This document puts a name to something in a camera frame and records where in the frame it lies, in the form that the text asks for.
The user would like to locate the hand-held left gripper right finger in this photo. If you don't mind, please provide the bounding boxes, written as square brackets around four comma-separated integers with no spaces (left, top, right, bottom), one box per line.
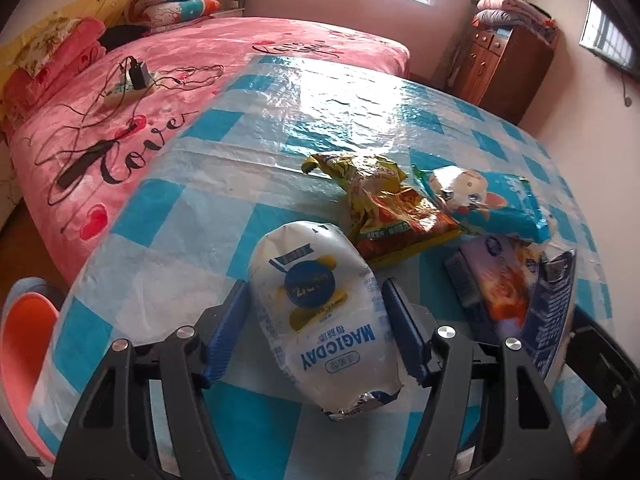
[382,277,581,480]

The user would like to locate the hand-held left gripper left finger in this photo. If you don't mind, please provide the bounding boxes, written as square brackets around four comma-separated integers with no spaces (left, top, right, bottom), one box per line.
[52,280,251,480]

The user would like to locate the white plastic bag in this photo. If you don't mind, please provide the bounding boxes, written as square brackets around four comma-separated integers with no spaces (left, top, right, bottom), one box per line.
[248,220,406,423]

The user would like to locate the yellow red snack bag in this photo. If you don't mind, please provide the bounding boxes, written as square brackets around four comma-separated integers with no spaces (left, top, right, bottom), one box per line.
[300,152,461,268]

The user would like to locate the dark blue white bag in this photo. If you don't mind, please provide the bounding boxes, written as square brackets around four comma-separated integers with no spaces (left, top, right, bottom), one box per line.
[525,249,578,381]

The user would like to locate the purple package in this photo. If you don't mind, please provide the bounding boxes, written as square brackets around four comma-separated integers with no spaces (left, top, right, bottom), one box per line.
[445,235,546,346]

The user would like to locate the blue cartoon wet wipes pack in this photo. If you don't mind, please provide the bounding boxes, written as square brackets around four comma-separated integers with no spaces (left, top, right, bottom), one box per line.
[412,165,551,246]

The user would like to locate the blue white checked tablecloth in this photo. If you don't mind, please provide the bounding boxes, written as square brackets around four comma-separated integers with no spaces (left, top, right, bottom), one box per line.
[27,55,616,480]

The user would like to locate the orange plastic stool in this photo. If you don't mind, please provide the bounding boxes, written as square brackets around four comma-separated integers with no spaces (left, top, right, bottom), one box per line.
[0,292,61,466]

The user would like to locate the black remote control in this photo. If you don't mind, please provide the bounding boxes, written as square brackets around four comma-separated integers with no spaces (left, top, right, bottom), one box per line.
[57,140,113,188]

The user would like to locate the white power strip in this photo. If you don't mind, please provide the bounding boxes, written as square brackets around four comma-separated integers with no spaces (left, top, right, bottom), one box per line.
[102,72,161,108]

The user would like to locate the brown wooden cabinet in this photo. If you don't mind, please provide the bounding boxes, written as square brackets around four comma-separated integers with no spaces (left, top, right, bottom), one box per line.
[452,22,558,126]

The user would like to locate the pink printed bedspread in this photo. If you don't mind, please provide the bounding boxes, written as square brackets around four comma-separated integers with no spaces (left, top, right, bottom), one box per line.
[0,16,411,286]

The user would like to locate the black garment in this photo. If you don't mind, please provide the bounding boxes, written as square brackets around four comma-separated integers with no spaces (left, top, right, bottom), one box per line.
[97,24,151,53]

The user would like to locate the folded pink blanket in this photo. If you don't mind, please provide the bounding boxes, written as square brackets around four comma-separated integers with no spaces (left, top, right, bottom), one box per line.
[0,17,108,121]

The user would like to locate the folded quilts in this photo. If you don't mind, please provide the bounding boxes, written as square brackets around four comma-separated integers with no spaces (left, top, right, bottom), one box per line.
[472,0,558,41]

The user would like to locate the yellow floral pillow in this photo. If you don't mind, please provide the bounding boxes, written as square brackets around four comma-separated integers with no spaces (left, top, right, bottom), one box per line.
[12,16,83,78]

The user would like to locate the yellow wooden headboard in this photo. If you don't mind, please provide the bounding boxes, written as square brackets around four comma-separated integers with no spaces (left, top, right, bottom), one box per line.
[0,0,181,66]

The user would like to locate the black cable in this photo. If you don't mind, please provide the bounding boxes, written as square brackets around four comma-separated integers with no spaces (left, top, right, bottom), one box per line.
[32,55,226,211]

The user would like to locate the wall television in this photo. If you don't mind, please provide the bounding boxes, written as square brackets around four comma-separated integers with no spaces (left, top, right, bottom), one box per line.
[579,0,640,78]

